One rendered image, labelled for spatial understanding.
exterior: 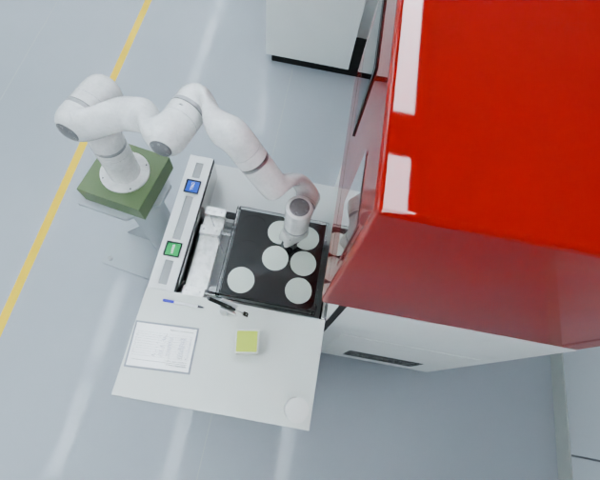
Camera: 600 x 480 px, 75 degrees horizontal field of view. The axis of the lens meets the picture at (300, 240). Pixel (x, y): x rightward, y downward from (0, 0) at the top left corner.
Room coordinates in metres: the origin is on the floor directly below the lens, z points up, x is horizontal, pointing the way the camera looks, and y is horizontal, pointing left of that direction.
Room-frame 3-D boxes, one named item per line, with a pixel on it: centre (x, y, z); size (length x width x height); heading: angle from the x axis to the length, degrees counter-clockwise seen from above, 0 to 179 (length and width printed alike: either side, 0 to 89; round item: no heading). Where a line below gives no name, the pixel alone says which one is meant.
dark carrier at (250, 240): (0.48, 0.08, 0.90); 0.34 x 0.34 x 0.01; 2
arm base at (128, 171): (0.69, 0.74, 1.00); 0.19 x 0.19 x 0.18
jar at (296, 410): (-0.02, -0.10, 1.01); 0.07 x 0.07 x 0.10
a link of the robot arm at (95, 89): (0.73, 0.73, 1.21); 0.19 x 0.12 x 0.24; 168
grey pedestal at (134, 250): (0.70, 0.84, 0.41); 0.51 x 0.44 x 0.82; 83
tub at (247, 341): (0.14, 0.09, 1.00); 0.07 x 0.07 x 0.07; 11
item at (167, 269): (0.53, 0.44, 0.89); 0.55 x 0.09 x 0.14; 2
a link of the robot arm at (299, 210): (0.55, 0.02, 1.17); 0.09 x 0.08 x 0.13; 165
